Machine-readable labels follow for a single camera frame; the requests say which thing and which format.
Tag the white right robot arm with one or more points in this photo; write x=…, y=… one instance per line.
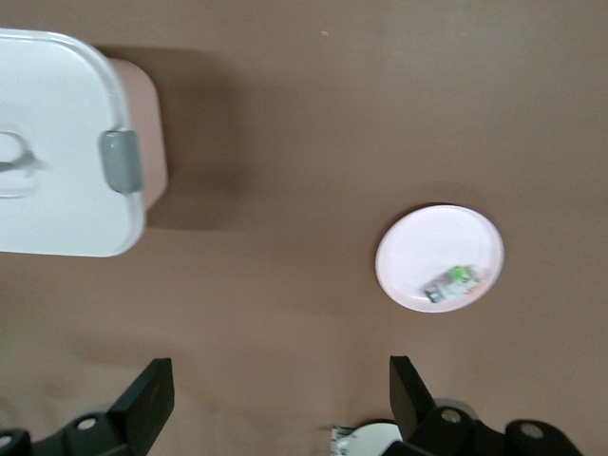
x=375, y=439

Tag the pink round plate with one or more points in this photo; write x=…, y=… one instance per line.
x=427, y=237

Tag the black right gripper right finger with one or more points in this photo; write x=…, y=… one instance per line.
x=413, y=413

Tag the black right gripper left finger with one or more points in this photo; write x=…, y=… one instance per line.
x=142, y=404

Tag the white lidded pink storage box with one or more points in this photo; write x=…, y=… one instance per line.
x=57, y=142

